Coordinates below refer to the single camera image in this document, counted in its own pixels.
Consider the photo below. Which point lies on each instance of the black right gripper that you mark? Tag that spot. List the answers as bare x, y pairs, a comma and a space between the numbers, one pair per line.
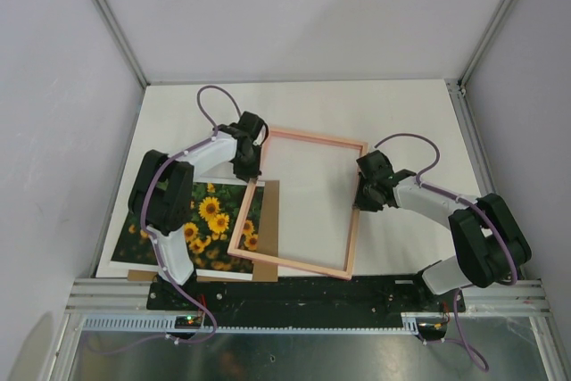
360, 202

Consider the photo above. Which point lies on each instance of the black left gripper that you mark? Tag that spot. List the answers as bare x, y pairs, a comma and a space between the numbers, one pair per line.
246, 174

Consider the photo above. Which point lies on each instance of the sunflower photo print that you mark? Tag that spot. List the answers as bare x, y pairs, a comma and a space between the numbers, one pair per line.
213, 208

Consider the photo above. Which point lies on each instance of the brown cardboard backing board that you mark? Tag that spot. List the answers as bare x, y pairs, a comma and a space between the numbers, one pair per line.
262, 272

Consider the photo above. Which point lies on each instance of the pink wooden picture frame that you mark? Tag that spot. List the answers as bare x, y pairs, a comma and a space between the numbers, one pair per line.
317, 139

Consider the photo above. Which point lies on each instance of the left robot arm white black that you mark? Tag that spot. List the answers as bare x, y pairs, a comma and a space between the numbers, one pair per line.
161, 194

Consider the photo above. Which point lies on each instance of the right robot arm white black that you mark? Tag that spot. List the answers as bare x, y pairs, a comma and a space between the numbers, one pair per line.
489, 245

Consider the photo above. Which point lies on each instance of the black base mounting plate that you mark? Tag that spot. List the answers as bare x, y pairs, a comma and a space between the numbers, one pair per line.
363, 301

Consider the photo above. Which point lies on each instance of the grey slotted cable duct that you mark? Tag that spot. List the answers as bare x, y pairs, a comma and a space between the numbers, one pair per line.
186, 324

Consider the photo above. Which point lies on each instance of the aluminium front right rail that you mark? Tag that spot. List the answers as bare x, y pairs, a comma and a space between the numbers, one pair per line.
527, 298

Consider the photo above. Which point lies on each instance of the left aluminium corner post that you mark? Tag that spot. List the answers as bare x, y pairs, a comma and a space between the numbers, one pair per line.
110, 21

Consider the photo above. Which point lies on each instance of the aluminium corner post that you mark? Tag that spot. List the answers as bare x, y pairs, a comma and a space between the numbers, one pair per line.
493, 28
110, 21

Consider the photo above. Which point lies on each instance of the right aluminium corner post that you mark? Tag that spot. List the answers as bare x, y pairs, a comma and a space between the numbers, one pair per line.
493, 28

